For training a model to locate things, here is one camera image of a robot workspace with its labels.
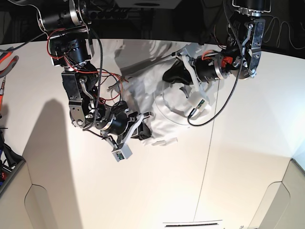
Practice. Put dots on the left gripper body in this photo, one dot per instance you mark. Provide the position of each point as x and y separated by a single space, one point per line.
211 68

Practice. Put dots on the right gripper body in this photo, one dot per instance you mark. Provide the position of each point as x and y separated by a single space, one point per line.
115 120

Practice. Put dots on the white t-shirt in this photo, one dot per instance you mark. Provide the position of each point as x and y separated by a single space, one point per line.
143 64

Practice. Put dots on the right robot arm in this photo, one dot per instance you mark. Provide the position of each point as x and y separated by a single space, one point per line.
94 94

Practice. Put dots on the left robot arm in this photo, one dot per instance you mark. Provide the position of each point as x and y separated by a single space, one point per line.
242 52

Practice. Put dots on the black power strip red switch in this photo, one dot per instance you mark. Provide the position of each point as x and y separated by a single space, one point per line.
127 14

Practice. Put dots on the orange handled screwdriver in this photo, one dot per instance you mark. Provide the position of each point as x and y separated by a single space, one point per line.
2 92

